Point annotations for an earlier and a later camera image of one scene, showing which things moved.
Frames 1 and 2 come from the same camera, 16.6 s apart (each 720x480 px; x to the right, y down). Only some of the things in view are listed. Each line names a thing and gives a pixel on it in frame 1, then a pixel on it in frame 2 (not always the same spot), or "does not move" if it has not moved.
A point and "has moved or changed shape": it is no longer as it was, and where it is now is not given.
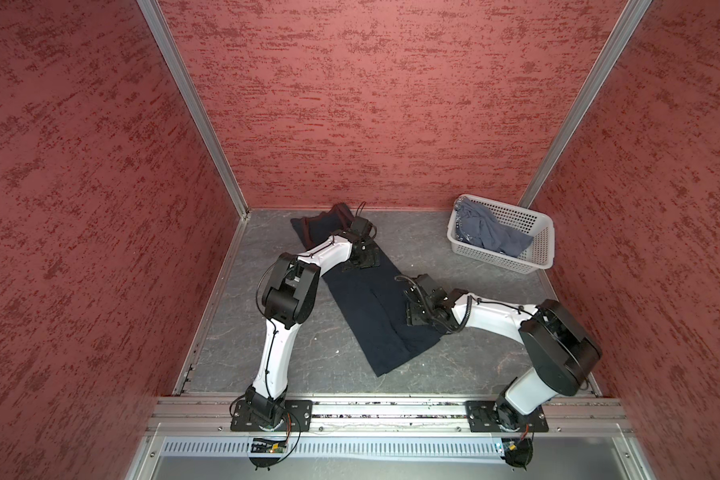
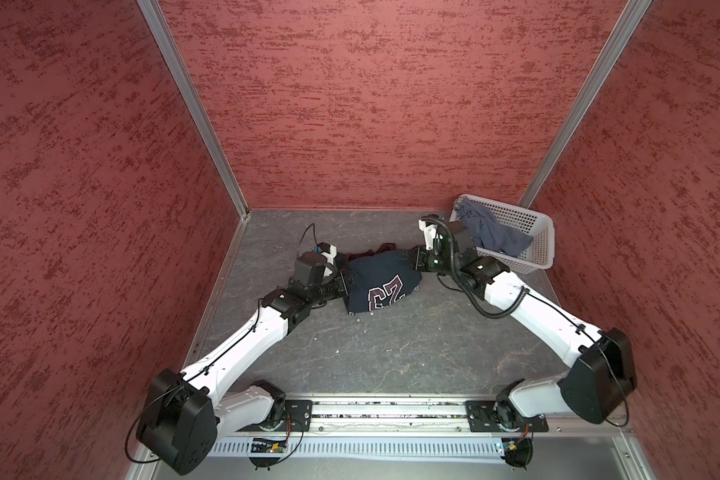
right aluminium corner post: x=592 y=85 does not move
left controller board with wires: x=266 y=452 does not move
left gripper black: x=372 y=259 to x=343 y=289
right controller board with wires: x=518 y=452 does not move
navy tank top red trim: x=371 y=297 has moved or changed shape
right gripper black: x=412 y=316 to x=418 y=264
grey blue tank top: x=477 y=225 does not move
